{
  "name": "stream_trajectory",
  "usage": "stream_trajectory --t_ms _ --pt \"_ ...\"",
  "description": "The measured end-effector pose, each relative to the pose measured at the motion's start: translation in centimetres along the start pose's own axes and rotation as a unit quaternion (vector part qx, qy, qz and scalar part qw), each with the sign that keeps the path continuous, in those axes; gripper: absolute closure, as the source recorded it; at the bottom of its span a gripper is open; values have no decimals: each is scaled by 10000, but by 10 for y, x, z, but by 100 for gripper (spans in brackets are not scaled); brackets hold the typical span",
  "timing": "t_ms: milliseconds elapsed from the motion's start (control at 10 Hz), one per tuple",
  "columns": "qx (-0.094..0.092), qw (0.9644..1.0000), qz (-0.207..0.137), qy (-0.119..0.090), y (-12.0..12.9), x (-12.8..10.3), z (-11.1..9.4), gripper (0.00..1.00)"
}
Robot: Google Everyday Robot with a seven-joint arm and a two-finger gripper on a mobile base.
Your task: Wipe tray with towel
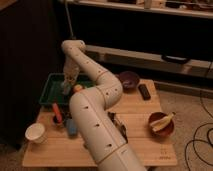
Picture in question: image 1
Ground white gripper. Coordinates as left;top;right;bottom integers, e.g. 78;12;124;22
63;57;79;84

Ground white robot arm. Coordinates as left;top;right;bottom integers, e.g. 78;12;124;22
62;40;146;171

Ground green tray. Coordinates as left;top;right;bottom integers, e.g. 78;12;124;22
38;73;96;108

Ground orange ball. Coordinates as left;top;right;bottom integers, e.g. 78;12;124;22
73;84;83;92

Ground purple bowl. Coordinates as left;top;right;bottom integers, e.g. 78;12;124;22
118;71;140;90

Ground white cup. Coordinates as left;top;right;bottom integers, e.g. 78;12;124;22
25;123;46;144

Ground black remote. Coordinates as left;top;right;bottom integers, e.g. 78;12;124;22
138;84;151;100

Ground wooden shelf unit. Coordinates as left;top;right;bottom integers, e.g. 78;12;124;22
68;0;213;79

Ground yellow banana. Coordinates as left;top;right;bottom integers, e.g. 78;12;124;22
150;114;173;132

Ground red-brown bowl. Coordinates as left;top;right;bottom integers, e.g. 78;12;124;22
148;112;174;137

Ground black cable bundle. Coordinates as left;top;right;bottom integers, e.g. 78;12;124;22
107;111;129;144

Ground black handle on shelf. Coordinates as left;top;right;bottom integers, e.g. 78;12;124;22
161;55;190;64

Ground black floor cables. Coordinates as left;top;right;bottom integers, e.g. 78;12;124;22
184;59;213;171

